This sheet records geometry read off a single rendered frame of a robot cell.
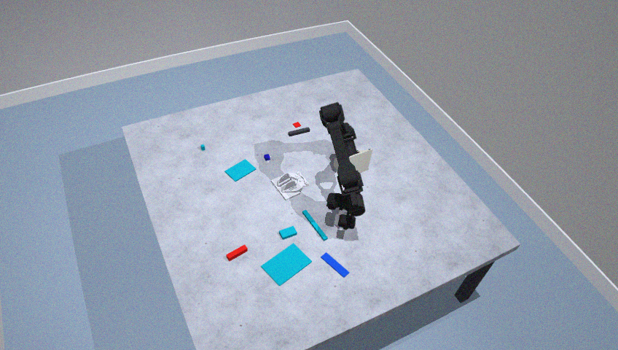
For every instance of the cyan flat rectangular plate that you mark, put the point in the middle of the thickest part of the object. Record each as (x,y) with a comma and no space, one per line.
(240,170)
(286,264)

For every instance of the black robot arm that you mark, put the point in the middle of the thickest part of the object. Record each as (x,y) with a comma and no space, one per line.
(332,117)

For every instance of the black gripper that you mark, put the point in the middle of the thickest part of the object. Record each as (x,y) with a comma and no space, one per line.
(346,221)

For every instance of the red rectangular block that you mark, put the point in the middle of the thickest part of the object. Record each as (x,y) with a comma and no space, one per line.
(239,251)

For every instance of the small teal block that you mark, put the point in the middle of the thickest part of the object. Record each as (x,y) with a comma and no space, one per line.
(288,232)

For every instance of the dark grey flat bar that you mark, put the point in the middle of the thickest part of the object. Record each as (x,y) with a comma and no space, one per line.
(299,131)

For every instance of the blue flat bar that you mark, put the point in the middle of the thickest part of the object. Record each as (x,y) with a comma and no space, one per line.
(335,264)

